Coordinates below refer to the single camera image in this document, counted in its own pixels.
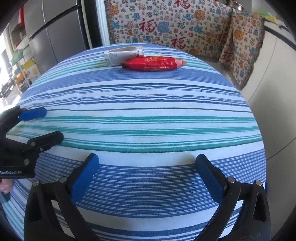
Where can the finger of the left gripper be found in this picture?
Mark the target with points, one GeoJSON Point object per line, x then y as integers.
{"type": "Point", "coordinates": [39, 143]}
{"type": "Point", "coordinates": [11, 117]}

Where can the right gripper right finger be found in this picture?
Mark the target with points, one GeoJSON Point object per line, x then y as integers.
{"type": "Point", "coordinates": [222, 191]}

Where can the long red snack packet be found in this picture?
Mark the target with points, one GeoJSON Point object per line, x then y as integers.
{"type": "Point", "coordinates": [154, 63]}

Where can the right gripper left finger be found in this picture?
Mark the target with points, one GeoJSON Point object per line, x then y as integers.
{"type": "Point", "coordinates": [71, 191]}

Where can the person's left hand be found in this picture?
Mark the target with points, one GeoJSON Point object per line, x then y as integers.
{"type": "Point", "coordinates": [6, 185]}

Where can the white storage rack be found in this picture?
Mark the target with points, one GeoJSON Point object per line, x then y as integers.
{"type": "Point", "coordinates": [18, 77]}

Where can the grey multi-door refrigerator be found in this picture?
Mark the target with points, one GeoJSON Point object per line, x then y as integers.
{"type": "Point", "coordinates": [56, 31]}

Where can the patterned fu character cloth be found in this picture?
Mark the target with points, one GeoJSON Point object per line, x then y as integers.
{"type": "Point", "coordinates": [210, 30]}

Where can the yellow green cardboard box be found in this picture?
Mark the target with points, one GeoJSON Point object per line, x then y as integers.
{"type": "Point", "coordinates": [32, 70]}

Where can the blue striped tablecloth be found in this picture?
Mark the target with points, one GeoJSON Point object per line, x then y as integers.
{"type": "Point", "coordinates": [147, 129]}

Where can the floral paper tissue pack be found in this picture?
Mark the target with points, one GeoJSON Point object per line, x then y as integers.
{"type": "Point", "coordinates": [117, 56]}

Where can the stainless steel pot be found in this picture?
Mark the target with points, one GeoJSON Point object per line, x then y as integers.
{"type": "Point", "coordinates": [234, 5]}

